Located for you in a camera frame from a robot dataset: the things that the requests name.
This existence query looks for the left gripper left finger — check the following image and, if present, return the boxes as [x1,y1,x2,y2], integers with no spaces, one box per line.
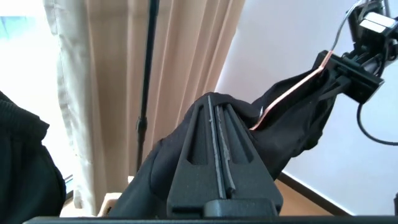
[167,95,226,218]

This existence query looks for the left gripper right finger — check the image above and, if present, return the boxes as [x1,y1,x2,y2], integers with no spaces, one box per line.
[215,104,284,218]

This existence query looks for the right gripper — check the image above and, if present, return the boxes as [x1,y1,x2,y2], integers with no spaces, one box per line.
[313,49,386,105]

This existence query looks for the black garment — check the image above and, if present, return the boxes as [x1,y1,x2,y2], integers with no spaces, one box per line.
[108,60,338,218]

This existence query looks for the pink clothes hanger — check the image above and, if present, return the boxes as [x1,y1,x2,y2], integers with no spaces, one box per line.
[248,0,365,131]

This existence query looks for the black knitted shorts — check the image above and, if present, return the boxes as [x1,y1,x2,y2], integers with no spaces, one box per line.
[0,90,67,224]

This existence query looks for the black clothes rack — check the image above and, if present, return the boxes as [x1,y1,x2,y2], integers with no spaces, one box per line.
[135,0,160,174]

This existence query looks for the beige curtain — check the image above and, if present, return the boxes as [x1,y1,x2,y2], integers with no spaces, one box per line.
[42,0,246,217]

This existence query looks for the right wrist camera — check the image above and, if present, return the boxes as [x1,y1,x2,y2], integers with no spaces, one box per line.
[347,0,398,63]

